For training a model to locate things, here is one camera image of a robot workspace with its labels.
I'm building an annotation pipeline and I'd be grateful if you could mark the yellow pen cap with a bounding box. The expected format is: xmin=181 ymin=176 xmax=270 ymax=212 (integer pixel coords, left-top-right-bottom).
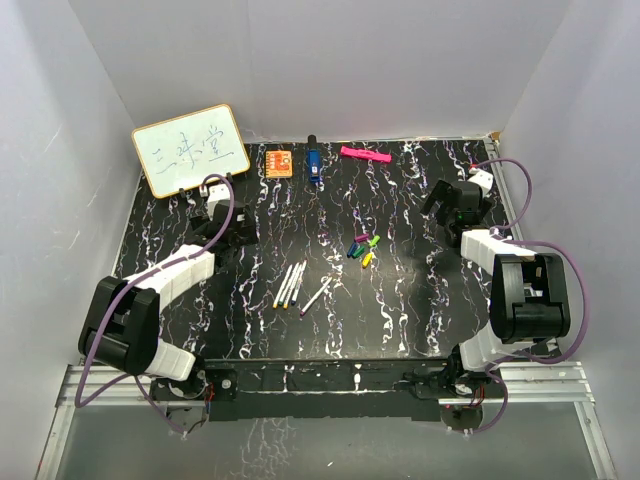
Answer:
xmin=362 ymin=252 xmax=373 ymax=268

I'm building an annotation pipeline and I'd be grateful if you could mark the white pen yellow tip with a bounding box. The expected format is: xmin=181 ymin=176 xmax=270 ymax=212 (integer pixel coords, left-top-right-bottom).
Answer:
xmin=273 ymin=265 xmax=293 ymax=309

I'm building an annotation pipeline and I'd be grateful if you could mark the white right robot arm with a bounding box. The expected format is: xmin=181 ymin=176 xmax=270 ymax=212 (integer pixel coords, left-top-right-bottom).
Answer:
xmin=422 ymin=180 xmax=571 ymax=397

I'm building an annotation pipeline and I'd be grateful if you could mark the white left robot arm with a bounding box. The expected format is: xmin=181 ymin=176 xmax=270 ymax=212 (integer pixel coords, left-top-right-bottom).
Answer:
xmin=78 ymin=200 xmax=258 ymax=399

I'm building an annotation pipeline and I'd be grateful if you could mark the white pen orange tip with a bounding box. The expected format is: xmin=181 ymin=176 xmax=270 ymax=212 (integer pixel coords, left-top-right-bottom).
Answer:
xmin=283 ymin=262 xmax=303 ymax=309

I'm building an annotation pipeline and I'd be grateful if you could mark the white pen blue tip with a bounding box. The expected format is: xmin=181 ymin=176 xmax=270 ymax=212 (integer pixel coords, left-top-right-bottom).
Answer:
xmin=290 ymin=259 xmax=307 ymax=305

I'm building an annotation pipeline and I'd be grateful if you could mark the blue pen cap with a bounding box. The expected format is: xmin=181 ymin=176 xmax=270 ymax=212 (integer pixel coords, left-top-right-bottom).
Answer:
xmin=347 ymin=242 xmax=358 ymax=258

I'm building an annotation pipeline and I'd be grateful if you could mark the white pen purple tip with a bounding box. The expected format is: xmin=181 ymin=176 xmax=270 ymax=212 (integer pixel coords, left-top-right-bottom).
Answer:
xmin=300 ymin=278 xmax=332 ymax=317

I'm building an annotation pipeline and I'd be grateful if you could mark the orange spiral notepad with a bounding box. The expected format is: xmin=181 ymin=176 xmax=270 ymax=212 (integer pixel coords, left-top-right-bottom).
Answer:
xmin=265 ymin=150 xmax=293 ymax=179

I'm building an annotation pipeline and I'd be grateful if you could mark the pink utility knife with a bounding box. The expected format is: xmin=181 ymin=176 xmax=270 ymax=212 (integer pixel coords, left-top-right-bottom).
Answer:
xmin=340 ymin=145 xmax=392 ymax=164

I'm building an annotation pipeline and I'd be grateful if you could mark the small whiteboard with writing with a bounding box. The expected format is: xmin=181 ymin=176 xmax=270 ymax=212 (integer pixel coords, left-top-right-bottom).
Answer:
xmin=131 ymin=104 xmax=250 ymax=199

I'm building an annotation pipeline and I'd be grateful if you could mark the blue stapler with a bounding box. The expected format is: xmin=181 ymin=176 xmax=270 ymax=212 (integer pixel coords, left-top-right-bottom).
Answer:
xmin=307 ymin=135 xmax=321 ymax=185

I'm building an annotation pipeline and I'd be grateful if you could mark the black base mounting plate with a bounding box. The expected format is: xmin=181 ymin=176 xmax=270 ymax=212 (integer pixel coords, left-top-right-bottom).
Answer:
xmin=151 ymin=358 xmax=503 ymax=422

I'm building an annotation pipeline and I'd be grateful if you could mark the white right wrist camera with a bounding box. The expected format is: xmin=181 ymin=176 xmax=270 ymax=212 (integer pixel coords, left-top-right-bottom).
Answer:
xmin=468 ymin=165 xmax=494 ymax=197

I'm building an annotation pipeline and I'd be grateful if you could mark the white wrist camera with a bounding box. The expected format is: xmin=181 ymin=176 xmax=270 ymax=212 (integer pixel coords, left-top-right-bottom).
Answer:
xmin=199 ymin=183 xmax=230 ymax=217
xmin=468 ymin=165 xmax=494 ymax=197

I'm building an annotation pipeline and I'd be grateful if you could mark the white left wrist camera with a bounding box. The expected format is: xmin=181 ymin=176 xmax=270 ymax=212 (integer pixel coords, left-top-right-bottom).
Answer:
xmin=199 ymin=183 xmax=230 ymax=217

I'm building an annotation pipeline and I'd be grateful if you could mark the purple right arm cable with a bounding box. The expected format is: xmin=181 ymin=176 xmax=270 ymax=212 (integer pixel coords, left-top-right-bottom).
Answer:
xmin=452 ymin=158 xmax=592 ymax=434

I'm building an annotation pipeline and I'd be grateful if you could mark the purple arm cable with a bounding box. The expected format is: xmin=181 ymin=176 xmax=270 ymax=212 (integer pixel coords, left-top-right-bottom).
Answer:
xmin=452 ymin=158 xmax=592 ymax=434
xmin=73 ymin=173 xmax=236 ymax=435

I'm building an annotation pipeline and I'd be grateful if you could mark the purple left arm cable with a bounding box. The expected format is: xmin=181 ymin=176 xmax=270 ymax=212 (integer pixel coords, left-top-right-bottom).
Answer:
xmin=73 ymin=173 xmax=236 ymax=435

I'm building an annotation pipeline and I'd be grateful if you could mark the aluminium front rail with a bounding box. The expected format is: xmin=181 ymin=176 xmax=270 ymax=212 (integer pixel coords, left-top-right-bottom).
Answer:
xmin=55 ymin=363 xmax=596 ymax=407

